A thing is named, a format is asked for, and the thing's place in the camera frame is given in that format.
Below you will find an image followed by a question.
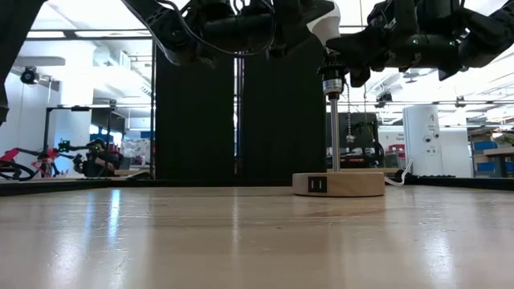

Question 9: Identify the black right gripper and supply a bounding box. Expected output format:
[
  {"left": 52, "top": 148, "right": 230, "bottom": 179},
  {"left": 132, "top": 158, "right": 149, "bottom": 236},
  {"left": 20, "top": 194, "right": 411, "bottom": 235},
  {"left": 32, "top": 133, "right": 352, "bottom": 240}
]
[{"left": 325, "top": 0, "right": 463, "bottom": 88}]

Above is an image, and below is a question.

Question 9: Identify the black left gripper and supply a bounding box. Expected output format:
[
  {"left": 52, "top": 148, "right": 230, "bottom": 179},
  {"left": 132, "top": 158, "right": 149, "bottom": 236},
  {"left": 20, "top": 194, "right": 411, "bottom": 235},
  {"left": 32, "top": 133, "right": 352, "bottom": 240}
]
[{"left": 192, "top": 0, "right": 337, "bottom": 65}]

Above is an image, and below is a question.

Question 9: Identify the white lightbulb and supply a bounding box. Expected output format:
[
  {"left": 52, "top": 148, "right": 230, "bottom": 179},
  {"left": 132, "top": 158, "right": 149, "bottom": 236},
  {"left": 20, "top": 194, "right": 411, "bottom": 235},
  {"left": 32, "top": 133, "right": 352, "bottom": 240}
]
[{"left": 307, "top": 2, "right": 342, "bottom": 48}]

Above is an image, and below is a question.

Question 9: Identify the round wooden lamp base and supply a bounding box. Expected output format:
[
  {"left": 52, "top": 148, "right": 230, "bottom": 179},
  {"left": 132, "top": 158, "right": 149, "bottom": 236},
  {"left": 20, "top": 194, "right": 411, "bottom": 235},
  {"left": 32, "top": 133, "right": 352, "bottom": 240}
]
[{"left": 292, "top": 50, "right": 386, "bottom": 197}]

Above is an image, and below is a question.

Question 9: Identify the black monitor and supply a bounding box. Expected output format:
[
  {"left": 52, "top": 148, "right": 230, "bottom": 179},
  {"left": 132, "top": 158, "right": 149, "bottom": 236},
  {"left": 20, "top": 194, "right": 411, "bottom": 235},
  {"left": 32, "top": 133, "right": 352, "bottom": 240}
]
[{"left": 337, "top": 112, "right": 379, "bottom": 160}]

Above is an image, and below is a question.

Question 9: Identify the black partition panel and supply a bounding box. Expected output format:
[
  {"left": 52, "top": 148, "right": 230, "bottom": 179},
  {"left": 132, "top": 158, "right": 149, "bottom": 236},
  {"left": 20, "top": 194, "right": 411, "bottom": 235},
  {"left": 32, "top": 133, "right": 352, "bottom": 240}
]
[
  {"left": 239, "top": 35, "right": 327, "bottom": 182},
  {"left": 155, "top": 47, "right": 236, "bottom": 181}
]

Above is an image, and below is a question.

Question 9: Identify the light wood desk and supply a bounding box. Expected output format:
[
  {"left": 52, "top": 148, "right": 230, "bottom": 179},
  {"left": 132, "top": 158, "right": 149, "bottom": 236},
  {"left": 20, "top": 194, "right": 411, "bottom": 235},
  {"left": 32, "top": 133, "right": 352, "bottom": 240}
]
[{"left": 114, "top": 167, "right": 399, "bottom": 178}]

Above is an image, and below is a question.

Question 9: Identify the wooden workbench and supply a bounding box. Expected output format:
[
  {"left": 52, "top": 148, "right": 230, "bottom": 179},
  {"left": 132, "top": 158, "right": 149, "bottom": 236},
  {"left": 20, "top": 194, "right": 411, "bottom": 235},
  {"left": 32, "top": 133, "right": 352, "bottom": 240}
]
[{"left": 483, "top": 146, "right": 514, "bottom": 177}]

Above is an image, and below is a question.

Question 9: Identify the ceiling light panel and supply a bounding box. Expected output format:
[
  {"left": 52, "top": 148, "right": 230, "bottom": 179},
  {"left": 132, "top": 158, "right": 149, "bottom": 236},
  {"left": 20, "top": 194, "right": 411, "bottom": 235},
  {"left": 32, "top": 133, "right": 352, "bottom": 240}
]
[
  {"left": 26, "top": 30, "right": 67, "bottom": 39},
  {"left": 74, "top": 29, "right": 153, "bottom": 39}
]

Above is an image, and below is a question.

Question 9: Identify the person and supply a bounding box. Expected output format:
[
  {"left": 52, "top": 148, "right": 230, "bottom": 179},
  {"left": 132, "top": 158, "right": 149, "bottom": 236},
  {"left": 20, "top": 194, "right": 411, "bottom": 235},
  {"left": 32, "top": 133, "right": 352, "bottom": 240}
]
[{"left": 82, "top": 138, "right": 124, "bottom": 177}]

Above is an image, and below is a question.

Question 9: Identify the metal lamp pull chain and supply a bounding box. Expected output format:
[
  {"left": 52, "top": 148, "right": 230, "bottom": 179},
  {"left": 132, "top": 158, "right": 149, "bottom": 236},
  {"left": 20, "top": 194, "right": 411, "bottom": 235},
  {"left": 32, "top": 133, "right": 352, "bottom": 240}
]
[{"left": 345, "top": 82, "right": 357, "bottom": 145}]

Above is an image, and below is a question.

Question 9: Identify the black aluminium table frame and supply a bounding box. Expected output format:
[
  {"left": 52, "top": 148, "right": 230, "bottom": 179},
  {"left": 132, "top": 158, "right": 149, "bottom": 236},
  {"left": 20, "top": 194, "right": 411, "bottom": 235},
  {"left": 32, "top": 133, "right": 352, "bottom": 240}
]
[{"left": 0, "top": 175, "right": 514, "bottom": 198}]

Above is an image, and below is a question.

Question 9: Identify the black round camera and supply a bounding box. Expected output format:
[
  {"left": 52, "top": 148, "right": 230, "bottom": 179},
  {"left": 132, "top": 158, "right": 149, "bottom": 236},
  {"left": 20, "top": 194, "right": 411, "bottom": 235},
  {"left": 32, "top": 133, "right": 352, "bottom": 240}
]
[{"left": 19, "top": 66, "right": 40, "bottom": 86}]

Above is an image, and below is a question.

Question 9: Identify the black metal rack frame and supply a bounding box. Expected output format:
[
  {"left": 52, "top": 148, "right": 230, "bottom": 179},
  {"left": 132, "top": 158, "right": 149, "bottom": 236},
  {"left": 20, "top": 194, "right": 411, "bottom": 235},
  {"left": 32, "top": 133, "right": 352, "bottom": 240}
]
[{"left": 43, "top": 104, "right": 117, "bottom": 177}]

